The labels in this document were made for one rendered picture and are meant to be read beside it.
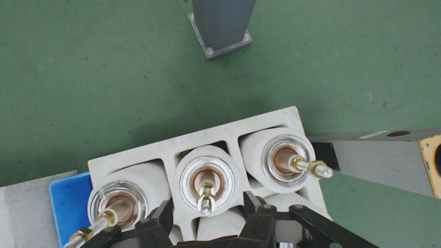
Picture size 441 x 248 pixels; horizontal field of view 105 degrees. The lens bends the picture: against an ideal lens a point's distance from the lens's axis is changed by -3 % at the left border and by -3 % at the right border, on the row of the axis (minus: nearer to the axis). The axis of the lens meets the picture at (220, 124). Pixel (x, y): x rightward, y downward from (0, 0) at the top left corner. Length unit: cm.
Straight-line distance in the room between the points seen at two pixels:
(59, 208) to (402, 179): 60
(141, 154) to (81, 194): 26
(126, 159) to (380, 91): 73
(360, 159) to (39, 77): 79
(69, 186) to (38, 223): 8
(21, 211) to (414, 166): 62
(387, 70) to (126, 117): 81
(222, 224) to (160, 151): 16
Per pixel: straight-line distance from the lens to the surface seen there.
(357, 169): 39
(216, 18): 42
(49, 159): 66
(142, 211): 28
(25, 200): 50
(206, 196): 18
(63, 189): 53
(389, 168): 35
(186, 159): 25
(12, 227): 49
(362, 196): 69
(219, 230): 29
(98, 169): 37
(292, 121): 35
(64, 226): 53
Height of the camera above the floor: 50
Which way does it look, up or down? 84 degrees down
